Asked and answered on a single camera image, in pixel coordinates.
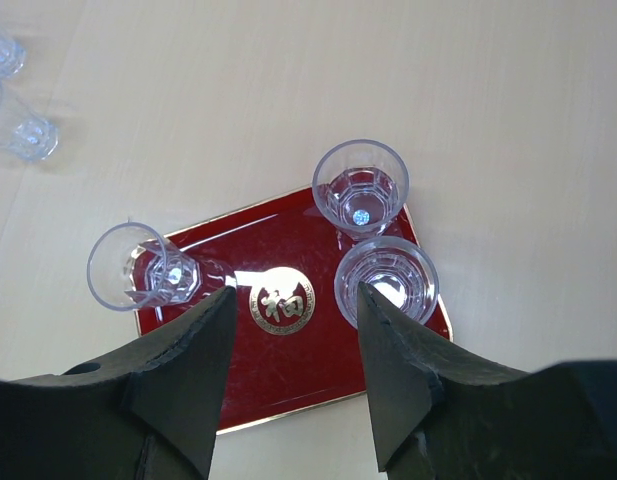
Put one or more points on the clear glass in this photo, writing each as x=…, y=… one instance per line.
x=131, y=266
x=399, y=269
x=12, y=55
x=23, y=132
x=360, y=186

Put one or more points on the red rectangular tray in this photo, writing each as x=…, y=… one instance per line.
x=293, y=349

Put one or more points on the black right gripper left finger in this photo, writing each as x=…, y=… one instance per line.
x=147, y=410

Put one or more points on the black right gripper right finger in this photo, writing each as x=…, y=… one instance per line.
x=439, y=411

